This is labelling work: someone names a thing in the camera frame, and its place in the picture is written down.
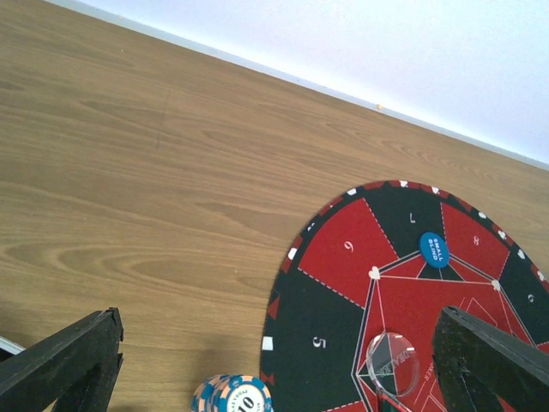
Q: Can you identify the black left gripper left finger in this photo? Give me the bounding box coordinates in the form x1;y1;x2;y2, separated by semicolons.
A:
1;307;124;411

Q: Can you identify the blue small blind button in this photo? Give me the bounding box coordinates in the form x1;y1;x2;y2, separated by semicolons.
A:
419;232;450;269

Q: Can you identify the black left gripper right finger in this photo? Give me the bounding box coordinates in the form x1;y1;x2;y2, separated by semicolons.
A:
432;306;548;411

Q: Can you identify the round red black poker mat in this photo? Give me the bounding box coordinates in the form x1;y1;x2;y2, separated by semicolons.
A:
260;180;548;411

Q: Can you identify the clear round dealer button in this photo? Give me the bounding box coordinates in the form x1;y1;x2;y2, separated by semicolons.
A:
365;332;419;397

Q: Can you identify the blue 10 chip stack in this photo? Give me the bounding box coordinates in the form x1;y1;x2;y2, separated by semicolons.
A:
190;374;274;412

